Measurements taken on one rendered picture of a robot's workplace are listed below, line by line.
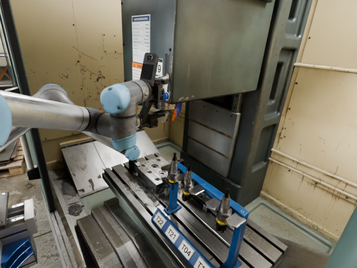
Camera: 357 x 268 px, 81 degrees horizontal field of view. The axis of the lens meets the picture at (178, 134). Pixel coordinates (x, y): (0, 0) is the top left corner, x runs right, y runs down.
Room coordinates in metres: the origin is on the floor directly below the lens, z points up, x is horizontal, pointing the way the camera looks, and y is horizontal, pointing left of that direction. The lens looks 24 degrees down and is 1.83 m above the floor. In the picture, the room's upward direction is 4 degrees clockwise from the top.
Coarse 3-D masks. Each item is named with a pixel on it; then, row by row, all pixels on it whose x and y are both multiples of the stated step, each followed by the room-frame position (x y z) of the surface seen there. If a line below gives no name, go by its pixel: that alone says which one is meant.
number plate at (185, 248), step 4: (184, 240) 0.72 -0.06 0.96; (184, 244) 0.71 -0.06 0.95; (188, 244) 0.70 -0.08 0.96; (180, 248) 0.70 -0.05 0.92; (184, 248) 0.69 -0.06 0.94; (188, 248) 0.69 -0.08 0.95; (192, 248) 0.68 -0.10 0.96; (184, 252) 0.68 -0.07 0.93; (188, 252) 0.67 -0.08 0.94; (192, 252) 0.67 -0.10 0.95; (188, 256) 0.66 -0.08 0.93; (188, 260) 0.65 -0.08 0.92
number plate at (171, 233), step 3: (171, 225) 0.80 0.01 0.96; (168, 228) 0.80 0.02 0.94; (171, 228) 0.79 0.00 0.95; (168, 231) 0.79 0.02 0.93; (171, 231) 0.78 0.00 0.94; (174, 231) 0.77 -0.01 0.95; (168, 234) 0.77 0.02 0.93; (171, 234) 0.77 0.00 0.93; (174, 234) 0.76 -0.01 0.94; (177, 234) 0.75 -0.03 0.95; (168, 237) 0.76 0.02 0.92; (171, 237) 0.76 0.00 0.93; (174, 237) 0.75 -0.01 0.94; (177, 237) 0.75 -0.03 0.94; (171, 240) 0.75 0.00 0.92; (174, 240) 0.74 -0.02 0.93; (174, 243) 0.73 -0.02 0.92
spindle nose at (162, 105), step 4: (152, 104) 1.20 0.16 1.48; (156, 104) 1.17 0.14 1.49; (160, 104) 1.16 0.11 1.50; (164, 104) 1.16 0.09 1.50; (168, 104) 1.16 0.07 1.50; (172, 104) 1.17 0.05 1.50; (176, 104) 1.20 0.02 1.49; (156, 108) 1.18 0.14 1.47; (160, 108) 1.16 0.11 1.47; (164, 108) 1.16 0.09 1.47; (168, 108) 1.16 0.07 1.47; (172, 108) 1.18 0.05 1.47
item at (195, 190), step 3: (195, 186) 0.80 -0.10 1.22; (198, 186) 0.80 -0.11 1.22; (189, 189) 0.78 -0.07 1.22; (192, 189) 0.78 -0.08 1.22; (195, 189) 0.78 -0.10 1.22; (198, 189) 0.78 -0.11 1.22; (201, 189) 0.78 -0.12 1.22; (204, 189) 0.78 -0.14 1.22; (189, 192) 0.76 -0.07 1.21; (192, 192) 0.76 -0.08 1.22; (195, 192) 0.76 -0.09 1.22; (198, 192) 0.76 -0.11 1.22; (195, 195) 0.74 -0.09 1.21
